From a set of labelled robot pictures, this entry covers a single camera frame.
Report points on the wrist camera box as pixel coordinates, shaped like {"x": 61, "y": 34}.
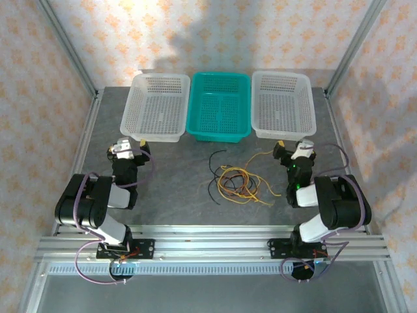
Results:
{"x": 123, "y": 148}
{"x": 304, "y": 148}

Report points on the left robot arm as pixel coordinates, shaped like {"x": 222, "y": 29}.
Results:
{"x": 81, "y": 202}

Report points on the aluminium side rail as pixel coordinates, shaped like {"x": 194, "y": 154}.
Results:
{"x": 337, "y": 130}
{"x": 79, "y": 163}

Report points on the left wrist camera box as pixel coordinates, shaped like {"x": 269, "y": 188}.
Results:
{"x": 123, "y": 148}

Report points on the white plastic mesh basket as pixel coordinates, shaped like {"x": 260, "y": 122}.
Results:
{"x": 283, "y": 107}
{"x": 156, "y": 107}

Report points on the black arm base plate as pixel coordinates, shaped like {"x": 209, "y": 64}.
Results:
{"x": 277, "y": 249}
{"x": 146, "y": 249}

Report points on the teal plastic mesh basket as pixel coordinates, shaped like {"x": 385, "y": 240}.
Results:
{"x": 218, "y": 111}

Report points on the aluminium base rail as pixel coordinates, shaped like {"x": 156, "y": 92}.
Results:
{"x": 208, "y": 247}

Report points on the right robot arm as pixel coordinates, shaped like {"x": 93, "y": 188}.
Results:
{"x": 342, "y": 202}

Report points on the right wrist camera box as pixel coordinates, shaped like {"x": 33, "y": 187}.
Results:
{"x": 304, "y": 148}

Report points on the aluminium frame post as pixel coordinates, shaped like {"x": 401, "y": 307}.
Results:
{"x": 65, "y": 42}
{"x": 356, "y": 42}

